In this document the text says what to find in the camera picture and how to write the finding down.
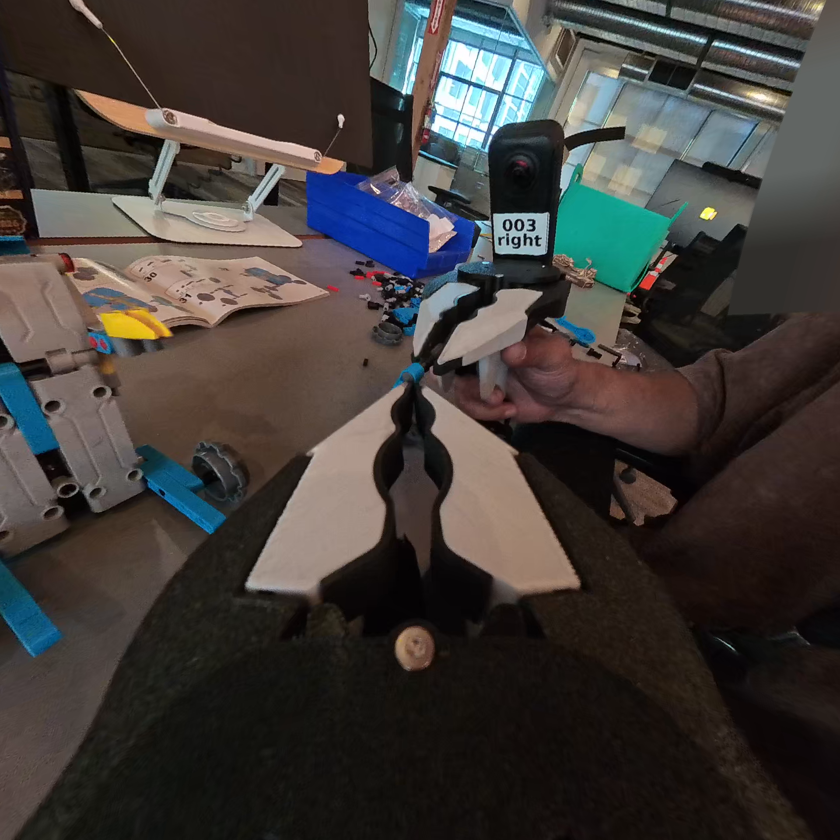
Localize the pile of small brick parts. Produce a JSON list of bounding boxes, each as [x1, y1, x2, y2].
[[351, 259, 427, 329]]

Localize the blue plastic bin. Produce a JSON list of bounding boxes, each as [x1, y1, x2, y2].
[[305, 169, 479, 280]]

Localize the building instruction booklet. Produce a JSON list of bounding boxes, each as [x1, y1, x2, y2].
[[66, 255, 331, 329]]

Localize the dark blue toy kit box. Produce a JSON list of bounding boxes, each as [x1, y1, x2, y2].
[[0, 131, 37, 240]]

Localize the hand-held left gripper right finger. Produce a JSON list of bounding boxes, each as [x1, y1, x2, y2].
[[419, 386, 583, 599]]

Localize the white desk lamp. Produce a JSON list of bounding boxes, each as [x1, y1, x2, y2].
[[69, 0, 345, 249]]

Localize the blue grey brick toy vehicle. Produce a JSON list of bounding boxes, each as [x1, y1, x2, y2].
[[0, 236, 250, 657]]

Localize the clear plastic bags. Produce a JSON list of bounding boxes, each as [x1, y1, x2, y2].
[[357, 167, 457, 253]]

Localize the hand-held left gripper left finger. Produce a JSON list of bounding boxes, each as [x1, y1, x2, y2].
[[245, 386, 412, 602]]

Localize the wooden standing desk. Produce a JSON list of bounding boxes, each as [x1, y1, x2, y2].
[[0, 0, 375, 191]]

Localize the wooden puzzle model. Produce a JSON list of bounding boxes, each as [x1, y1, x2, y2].
[[554, 252, 598, 290]]

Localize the person's right hand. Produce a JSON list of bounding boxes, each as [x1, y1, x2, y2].
[[453, 328, 586, 424]]

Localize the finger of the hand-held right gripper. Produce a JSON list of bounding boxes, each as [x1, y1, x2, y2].
[[411, 287, 476, 361], [434, 289, 543, 370]]

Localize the grey desk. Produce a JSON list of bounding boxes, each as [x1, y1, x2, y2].
[[0, 236, 677, 840]]

